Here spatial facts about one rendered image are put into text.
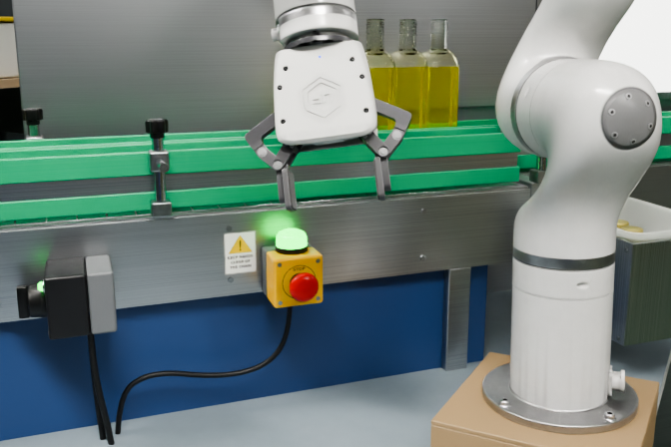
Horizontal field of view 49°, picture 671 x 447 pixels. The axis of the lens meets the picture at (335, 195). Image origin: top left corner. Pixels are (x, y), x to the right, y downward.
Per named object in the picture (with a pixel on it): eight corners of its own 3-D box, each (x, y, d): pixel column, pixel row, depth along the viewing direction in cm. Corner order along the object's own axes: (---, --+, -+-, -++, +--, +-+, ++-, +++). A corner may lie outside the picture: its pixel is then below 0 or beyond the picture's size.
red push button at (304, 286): (312, 265, 101) (320, 272, 97) (312, 292, 101) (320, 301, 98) (284, 268, 99) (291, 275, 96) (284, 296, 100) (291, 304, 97)
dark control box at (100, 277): (114, 312, 99) (110, 253, 98) (118, 335, 92) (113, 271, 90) (49, 320, 97) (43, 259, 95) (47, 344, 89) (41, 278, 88)
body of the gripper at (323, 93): (262, 34, 73) (274, 144, 71) (364, 19, 72) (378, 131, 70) (276, 58, 80) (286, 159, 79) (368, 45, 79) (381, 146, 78)
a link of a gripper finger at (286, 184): (254, 146, 74) (261, 212, 73) (286, 142, 73) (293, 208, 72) (261, 152, 77) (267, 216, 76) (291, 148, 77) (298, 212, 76)
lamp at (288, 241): (302, 243, 105) (302, 223, 105) (312, 252, 101) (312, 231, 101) (272, 246, 104) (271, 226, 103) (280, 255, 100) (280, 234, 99)
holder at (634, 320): (595, 275, 138) (601, 196, 135) (713, 330, 113) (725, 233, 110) (516, 286, 133) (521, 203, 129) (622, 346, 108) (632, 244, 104)
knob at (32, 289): (48, 309, 95) (20, 312, 94) (45, 276, 94) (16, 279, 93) (47, 322, 91) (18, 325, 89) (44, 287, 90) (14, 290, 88)
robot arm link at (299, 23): (264, 11, 73) (267, 40, 72) (352, -2, 72) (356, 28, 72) (279, 40, 81) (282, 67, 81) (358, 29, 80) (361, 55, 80)
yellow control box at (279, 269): (308, 289, 108) (308, 240, 107) (325, 306, 102) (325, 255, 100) (262, 295, 106) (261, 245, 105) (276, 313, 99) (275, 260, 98)
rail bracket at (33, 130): (54, 188, 119) (47, 104, 116) (53, 196, 112) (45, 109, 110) (27, 189, 117) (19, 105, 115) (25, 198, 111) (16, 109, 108)
